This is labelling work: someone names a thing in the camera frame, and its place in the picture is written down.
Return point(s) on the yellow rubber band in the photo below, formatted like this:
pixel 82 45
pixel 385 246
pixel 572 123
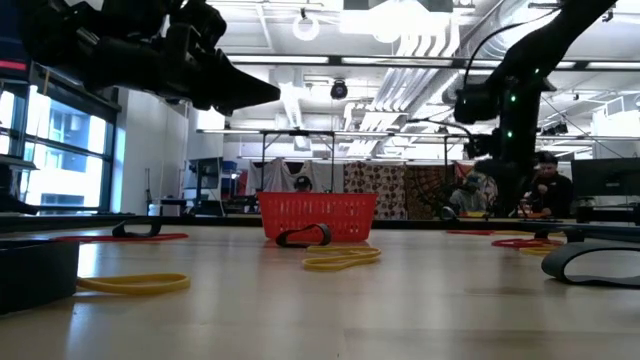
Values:
pixel 510 232
pixel 537 251
pixel 330 248
pixel 170 284
pixel 325 265

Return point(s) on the black monitor cart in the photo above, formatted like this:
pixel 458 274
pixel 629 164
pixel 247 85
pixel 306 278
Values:
pixel 205 172

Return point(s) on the brown patterned cloth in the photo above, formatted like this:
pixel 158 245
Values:
pixel 375 182

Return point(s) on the red rubber band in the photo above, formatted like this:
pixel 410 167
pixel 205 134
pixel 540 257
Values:
pixel 510 243
pixel 470 232
pixel 150 237

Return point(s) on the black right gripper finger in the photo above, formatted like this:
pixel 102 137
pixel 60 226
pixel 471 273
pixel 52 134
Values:
pixel 490 185
pixel 515 185

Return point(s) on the long ceiling light strip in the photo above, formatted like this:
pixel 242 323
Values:
pixel 395 60
pixel 277 59
pixel 612 65
pixel 566 65

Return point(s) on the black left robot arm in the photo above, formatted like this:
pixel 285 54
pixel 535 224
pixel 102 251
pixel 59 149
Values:
pixel 50 30

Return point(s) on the black clip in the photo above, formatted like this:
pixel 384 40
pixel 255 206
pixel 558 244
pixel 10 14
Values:
pixel 552 262

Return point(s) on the black ceiling spotlights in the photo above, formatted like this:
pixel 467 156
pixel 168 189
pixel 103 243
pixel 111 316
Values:
pixel 555 129

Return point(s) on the blue storage box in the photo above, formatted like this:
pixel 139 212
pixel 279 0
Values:
pixel 230 166

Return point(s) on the person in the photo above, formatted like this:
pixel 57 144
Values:
pixel 555 192
pixel 302 184
pixel 467 200

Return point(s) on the black metal rack frame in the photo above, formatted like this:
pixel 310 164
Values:
pixel 297 133
pixel 446 150

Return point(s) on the black rubber band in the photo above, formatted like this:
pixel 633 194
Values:
pixel 120 232
pixel 35 275
pixel 326 234

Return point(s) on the black metal table frame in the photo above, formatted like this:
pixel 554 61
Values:
pixel 200 222

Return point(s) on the large window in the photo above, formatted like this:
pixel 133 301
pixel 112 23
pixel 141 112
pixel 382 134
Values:
pixel 65 145

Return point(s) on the black computer monitor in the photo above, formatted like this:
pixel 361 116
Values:
pixel 605 177

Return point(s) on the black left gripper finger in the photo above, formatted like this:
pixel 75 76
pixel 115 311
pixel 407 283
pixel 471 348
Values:
pixel 235 90

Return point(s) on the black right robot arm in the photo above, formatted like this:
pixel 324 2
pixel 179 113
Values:
pixel 550 40

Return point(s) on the red plastic basket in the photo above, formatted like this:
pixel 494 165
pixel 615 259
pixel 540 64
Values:
pixel 320 212

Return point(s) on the monitor with red button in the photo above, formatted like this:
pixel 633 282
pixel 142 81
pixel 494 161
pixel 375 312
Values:
pixel 10 65

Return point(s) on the dark orange patterned cloth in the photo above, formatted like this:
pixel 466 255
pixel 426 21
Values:
pixel 427 187

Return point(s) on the white hanging cloth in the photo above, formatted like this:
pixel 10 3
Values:
pixel 277 175

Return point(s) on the dark grey desk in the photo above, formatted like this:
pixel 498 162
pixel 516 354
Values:
pixel 15 162

